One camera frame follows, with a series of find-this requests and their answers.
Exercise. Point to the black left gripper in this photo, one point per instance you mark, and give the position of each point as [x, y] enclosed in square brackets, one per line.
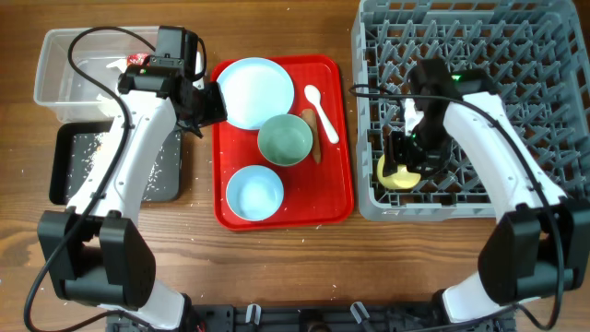
[218, 111]

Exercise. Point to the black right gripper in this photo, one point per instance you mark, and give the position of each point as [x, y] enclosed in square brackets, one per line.
[395, 153]

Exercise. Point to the yellow cup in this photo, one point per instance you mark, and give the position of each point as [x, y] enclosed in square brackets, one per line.
[402, 179]

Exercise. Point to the large light blue plate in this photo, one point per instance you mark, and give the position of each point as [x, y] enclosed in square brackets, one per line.
[254, 90]

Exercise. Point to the white rice pile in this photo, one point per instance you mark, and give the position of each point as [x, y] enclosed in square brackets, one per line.
[164, 179]

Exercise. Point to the mint green bowl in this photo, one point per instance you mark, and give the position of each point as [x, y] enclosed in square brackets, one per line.
[285, 140]

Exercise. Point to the red snack wrapper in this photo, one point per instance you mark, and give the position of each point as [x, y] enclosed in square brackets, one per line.
[137, 59]

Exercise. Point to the small light blue bowl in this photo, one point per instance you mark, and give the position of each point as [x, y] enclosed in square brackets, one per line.
[254, 193]

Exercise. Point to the white napkin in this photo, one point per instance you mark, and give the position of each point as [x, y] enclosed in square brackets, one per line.
[119, 64]

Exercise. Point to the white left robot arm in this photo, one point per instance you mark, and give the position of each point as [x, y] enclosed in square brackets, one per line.
[94, 253]

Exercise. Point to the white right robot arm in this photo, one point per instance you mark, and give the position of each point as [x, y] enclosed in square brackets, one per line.
[540, 245]

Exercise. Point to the grey dishwasher rack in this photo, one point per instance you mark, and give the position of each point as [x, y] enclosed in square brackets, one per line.
[535, 54]

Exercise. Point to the brown carrot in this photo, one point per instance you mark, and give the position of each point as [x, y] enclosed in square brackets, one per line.
[309, 117]

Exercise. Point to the white plastic spoon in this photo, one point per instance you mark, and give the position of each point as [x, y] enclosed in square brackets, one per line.
[313, 96]

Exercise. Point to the black tray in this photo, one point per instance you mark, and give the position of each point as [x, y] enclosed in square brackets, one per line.
[62, 157]

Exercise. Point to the clear plastic bin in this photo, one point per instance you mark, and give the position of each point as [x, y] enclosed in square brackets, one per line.
[73, 82]

